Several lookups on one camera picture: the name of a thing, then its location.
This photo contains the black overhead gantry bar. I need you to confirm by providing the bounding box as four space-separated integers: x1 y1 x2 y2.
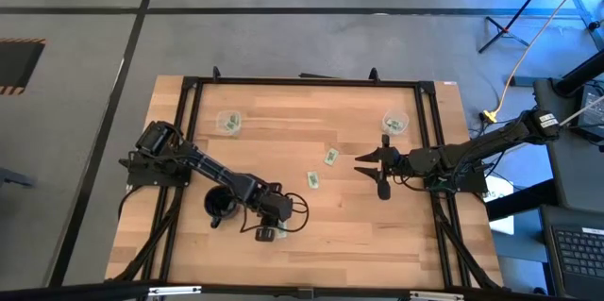
0 280 604 301

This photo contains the black pole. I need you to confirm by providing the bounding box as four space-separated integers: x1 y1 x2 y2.
551 50 604 97

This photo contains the dark grey desk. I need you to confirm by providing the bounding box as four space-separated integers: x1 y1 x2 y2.
532 76 604 212

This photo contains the dark blue mug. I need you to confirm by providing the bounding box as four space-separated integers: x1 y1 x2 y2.
203 184 241 230

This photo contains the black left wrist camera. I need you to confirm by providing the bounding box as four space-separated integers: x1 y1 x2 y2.
255 226 278 242

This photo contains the black laptop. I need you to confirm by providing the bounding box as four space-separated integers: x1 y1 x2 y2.
573 81 604 140

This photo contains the silver metal bracket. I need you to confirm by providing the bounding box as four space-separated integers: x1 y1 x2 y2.
409 290 466 301
148 285 203 297

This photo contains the dark floor hatch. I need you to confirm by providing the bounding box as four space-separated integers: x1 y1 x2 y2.
0 38 47 96

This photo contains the dark grey laptop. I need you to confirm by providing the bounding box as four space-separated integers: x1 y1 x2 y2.
540 204 604 300

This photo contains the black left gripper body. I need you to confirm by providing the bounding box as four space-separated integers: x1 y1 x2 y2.
254 192 294 229

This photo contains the white paper sheet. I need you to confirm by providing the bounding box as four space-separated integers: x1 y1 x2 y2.
485 176 515 236

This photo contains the yellow hanging power cord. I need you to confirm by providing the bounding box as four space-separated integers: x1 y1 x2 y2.
480 0 604 125

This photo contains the black aluminium table frame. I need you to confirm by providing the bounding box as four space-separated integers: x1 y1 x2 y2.
106 67 504 293

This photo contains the clear plastic bin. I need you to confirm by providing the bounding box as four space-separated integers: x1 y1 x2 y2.
380 109 410 136
215 109 243 136

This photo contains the black tripod stand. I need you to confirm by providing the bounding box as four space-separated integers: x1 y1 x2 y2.
478 0 562 55

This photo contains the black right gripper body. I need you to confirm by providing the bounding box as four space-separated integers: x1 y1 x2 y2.
377 134 413 202

